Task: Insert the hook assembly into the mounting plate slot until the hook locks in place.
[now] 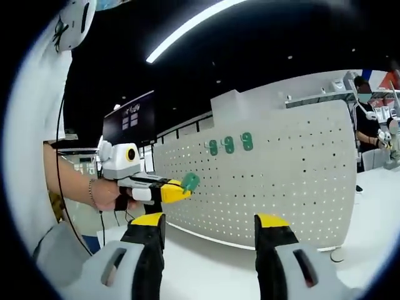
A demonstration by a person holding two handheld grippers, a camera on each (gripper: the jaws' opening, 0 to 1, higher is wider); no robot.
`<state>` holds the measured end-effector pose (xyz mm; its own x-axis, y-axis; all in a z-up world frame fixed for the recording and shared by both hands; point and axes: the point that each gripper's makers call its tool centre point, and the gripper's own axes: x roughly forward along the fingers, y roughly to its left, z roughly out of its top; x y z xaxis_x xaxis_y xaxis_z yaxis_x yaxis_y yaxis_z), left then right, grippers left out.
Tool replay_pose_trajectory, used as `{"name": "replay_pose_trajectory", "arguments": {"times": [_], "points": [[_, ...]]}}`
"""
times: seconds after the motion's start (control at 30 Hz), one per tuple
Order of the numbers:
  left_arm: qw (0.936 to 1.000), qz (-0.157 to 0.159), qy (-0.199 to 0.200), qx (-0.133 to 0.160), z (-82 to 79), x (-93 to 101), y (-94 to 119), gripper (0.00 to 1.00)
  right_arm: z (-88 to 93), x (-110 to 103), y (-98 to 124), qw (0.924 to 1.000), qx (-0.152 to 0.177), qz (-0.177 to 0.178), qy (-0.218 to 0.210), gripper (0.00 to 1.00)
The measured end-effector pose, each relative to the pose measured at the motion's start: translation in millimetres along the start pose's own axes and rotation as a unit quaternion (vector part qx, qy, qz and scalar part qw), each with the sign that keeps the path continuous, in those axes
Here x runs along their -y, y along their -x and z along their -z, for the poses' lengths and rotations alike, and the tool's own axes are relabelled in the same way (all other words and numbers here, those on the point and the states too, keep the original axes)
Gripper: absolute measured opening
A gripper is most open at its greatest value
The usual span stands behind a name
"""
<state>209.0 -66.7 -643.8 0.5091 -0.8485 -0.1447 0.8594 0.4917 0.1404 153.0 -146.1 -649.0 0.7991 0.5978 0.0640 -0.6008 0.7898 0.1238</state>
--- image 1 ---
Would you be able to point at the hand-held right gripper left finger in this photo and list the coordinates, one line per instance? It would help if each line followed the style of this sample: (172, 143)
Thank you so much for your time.
(125, 265)

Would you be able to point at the white partition block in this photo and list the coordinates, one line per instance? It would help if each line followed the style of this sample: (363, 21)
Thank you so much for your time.
(225, 109)

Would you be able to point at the metal shelf rack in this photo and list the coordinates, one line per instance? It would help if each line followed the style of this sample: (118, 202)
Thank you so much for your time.
(312, 98)

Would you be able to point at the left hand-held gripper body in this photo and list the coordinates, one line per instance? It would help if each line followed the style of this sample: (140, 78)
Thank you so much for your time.
(118, 162)

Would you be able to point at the person's left hand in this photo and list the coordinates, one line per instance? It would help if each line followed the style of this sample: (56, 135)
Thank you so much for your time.
(107, 195)

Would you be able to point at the long ceiling light strip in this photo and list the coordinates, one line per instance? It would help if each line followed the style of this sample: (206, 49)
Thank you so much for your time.
(193, 28)

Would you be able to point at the white chest-worn device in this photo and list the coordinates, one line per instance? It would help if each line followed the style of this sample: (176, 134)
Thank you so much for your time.
(76, 28)

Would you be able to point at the white perforated mounting plate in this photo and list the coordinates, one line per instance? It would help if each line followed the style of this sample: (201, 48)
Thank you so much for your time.
(281, 193)

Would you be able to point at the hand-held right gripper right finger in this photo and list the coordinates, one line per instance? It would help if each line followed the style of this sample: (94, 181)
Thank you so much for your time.
(290, 268)

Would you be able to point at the green hook assembly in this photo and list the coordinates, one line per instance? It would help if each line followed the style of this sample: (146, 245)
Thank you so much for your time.
(247, 142)
(191, 181)
(213, 147)
(229, 145)

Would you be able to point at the large dark wall screen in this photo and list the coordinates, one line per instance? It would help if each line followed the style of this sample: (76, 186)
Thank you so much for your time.
(143, 125)

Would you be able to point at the person's white shirt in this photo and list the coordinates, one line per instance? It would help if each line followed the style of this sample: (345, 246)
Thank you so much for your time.
(34, 125)

